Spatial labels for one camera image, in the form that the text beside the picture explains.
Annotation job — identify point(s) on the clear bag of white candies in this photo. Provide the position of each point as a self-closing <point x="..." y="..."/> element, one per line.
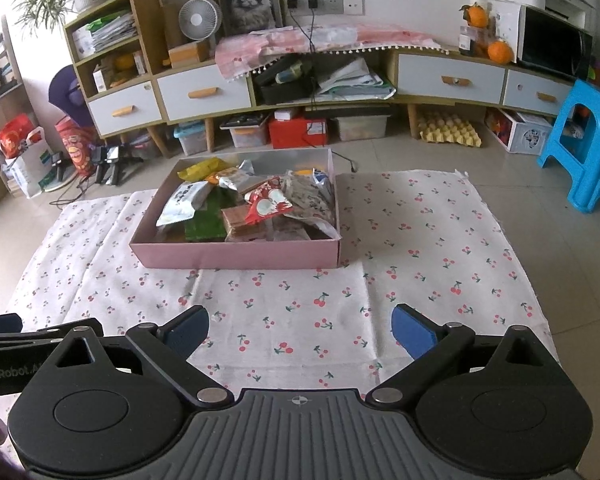
<point x="310" y="200"/>

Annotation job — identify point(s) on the yellow egg tray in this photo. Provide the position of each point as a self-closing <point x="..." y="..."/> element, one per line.
<point x="450" y="132"/>

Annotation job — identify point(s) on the side shelf unit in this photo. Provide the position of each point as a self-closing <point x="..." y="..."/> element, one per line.
<point x="5" y="90"/>

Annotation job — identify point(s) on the gold foil snack packet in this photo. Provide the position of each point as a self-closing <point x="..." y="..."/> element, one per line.
<point x="200" y="170"/>

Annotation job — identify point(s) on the red box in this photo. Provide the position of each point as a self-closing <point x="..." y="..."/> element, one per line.
<point x="290" y="135"/>

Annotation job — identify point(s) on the blue plastic stool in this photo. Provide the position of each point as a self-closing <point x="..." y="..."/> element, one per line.
<point x="590" y="100"/>

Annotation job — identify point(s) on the shelf stack of papers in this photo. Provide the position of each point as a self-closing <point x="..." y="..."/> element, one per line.
<point x="105" y="32"/>

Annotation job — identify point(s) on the pink cardboard box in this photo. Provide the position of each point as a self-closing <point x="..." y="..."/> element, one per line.
<point x="230" y="255"/>

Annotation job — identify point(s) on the white paper bag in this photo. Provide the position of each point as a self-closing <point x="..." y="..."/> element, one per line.
<point x="30" y="175"/>

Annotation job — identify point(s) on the red printed bag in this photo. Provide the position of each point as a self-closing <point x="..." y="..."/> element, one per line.
<point x="77" y="147"/>

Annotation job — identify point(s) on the loose pile of papers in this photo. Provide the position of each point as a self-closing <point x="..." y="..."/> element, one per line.
<point x="350" y="82"/>

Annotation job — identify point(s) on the pink tasselled cloth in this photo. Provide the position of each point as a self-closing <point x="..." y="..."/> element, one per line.
<point x="370" y="35"/>

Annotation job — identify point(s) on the yellow shelf object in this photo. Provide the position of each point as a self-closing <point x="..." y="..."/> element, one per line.
<point x="124" y="62"/>

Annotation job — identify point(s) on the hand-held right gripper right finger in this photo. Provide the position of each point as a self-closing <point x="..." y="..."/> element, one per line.
<point x="412" y="332"/>

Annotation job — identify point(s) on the cherry print cloth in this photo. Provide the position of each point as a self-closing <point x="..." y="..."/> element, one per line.
<point x="430" y="240"/>

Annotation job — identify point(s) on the orange cookie packet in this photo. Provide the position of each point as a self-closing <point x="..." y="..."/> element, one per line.
<point x="230" y="179"/>

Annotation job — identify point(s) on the clear-wrapped wafer biscuit packet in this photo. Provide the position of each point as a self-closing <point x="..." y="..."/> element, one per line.
<point x="237" y="222"/>

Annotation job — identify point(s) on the small wooden box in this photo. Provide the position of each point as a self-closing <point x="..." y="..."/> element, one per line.
<point x="187" y="55"/>

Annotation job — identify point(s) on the small white desk fan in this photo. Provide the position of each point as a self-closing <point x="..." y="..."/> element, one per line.
<point x="200" y="19"/>

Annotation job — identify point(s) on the white burger-print snack packet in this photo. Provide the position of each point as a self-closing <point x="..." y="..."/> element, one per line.
<point x="180" y="202"/>

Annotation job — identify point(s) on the wooden cabinet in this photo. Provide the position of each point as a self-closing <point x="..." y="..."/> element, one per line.
<point x="150" y="25"/>

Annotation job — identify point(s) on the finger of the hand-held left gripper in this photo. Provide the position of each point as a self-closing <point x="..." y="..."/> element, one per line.
<point x="0" y="324"/>
<point x="30" y="337"/>

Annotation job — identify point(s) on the black microwave oven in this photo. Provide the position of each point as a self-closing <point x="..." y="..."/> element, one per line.
<point x="550" y="42"/>

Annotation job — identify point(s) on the orange fruit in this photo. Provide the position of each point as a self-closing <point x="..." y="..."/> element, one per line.
<point x="500" y="52"/>
<point x="476" y="16"/>

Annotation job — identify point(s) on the white wall power strip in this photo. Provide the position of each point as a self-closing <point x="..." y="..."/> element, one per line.
<point x="330" y="5"/>

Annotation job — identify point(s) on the black box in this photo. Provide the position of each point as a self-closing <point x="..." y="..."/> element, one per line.
<point x="285" y="92"/>

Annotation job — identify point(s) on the purple cap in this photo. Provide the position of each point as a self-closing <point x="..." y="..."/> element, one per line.
<point x="65" y="95"/>

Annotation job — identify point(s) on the clear plastic storage box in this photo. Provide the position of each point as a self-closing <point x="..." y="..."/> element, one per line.
<point x="247" y="137"/>
<point x="360" y="129"/>

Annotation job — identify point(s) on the blue lid storage box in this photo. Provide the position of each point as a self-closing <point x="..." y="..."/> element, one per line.
<point x="192" y="142"/>

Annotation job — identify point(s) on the green snack packet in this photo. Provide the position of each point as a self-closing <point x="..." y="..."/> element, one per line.
<point x="205" y="225"/>

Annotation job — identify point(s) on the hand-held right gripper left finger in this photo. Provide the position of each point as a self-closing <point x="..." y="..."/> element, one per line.
<point x="187" y="330"/>

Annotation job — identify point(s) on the red snack packet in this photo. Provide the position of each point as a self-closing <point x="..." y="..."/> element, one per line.
<point x="267" y="205"/>

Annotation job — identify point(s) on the red and white bag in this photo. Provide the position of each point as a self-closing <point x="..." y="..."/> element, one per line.
<point x="15" y="135"/>

